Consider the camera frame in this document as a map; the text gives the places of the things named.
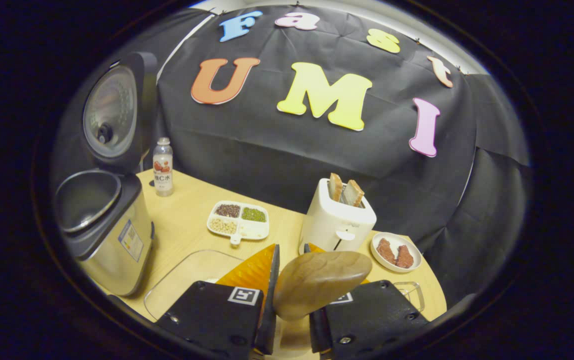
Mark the red-brown meat piece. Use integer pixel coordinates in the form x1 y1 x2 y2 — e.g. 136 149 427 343
396 245 415 269
377 238 397 265

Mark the clear plastic drink bottle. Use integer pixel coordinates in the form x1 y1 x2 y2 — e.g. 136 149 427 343
152 137 174 197

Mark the white toaster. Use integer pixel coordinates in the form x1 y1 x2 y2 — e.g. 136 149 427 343
298 178 377 256

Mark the wooden spoon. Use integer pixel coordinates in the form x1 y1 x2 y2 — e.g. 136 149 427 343
273 251 373 322

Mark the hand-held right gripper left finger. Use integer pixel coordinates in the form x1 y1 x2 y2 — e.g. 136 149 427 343
156 244 281 356

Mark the black backdrop cloth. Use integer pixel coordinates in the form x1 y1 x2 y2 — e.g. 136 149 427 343
49 5 533 308

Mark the white round plate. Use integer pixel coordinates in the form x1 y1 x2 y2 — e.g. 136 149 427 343
370 232 423 273

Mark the dark grey rice cooker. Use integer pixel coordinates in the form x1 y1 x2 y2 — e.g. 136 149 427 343
54 52 158 297

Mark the white divided bean dish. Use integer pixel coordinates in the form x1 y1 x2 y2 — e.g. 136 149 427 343
207 201 270 246

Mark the clear plastic rice container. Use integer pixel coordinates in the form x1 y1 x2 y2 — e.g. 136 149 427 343
143 250 245 322

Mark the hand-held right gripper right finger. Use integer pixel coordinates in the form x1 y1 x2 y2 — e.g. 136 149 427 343
304 243 430 359

